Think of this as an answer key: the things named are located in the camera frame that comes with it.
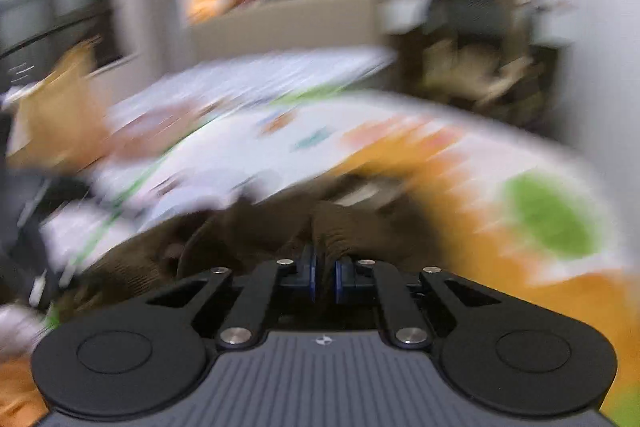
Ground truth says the brown corduroy garment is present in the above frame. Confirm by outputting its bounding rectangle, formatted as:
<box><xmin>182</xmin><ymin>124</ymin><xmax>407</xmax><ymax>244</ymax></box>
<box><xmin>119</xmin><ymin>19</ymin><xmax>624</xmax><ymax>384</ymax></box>
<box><xmin>54</xmin><ymin>173</ymin><xmax>448</xmax><ymax>322</ymax></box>

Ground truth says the cartoon animal play mat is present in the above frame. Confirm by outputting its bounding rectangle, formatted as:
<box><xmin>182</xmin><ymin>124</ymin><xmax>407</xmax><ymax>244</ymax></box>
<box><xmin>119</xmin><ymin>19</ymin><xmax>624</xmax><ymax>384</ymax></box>
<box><xmin>0</xmin><ymin>45</ymin><xmax>640</xmax><ymax>427</ymax></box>

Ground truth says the beige mesh office chair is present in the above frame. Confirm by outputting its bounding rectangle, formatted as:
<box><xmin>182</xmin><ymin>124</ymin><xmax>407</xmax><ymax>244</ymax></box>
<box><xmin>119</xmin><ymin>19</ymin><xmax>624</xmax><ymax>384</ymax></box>
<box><xmin>419</xmin><ymin>0</ymin><xmax>546</xmax><ymax>127</ymax></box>

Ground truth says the beige upholstered headboard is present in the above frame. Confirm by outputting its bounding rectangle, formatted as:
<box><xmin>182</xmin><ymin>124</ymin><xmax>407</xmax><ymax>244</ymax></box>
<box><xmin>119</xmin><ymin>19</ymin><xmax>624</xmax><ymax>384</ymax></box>
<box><xmin>190</xmin><ymin>0</ymin><xmax>386</xmax><ymax>62</ymax></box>

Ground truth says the dark window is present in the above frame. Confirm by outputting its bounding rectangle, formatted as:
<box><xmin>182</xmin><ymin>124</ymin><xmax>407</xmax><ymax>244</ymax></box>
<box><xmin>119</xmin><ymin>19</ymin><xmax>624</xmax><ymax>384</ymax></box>
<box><xmin>1</xmin><ymin>0</ymin><xmax>122</xmax><ymax>84</ymax></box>

